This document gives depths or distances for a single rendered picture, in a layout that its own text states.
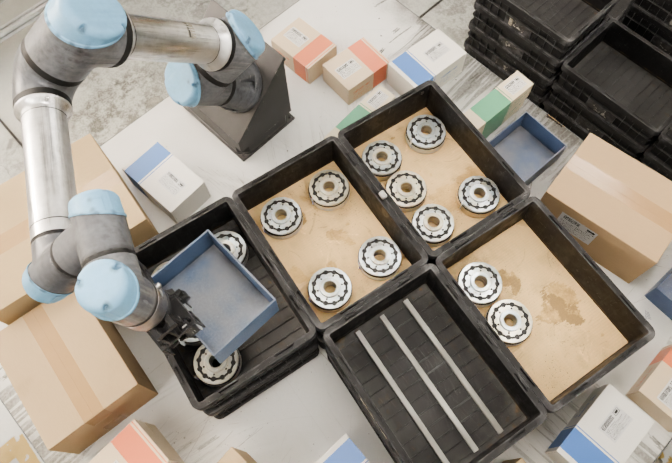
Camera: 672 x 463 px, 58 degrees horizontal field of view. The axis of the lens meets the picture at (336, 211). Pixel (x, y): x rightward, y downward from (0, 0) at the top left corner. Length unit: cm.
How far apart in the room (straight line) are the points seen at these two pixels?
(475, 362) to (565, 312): 25
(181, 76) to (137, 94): 140
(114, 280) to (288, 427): 80
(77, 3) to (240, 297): 60
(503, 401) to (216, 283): 68
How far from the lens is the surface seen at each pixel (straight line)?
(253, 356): 144
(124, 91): 291
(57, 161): 110
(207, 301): 124
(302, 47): 189
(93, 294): 86
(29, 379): 155
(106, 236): 90
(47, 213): 105
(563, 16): 246
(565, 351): 151
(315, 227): 152
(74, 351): 152
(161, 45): 126
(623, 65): 255
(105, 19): 114
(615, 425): 156
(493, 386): 145
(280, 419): 154
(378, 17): 206
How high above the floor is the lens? 223
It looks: 66 degrees down
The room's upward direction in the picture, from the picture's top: 3 degrees counter-clockwise
